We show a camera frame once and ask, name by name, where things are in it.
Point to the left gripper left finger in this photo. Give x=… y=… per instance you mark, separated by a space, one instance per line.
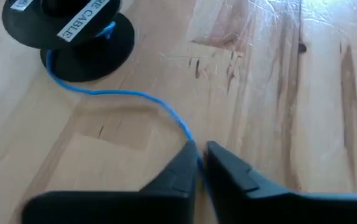
x=153 y=205

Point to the small blue connector module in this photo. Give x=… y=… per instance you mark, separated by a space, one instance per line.
x=72 y=46

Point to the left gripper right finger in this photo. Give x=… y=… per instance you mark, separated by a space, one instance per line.
x=259 y=205

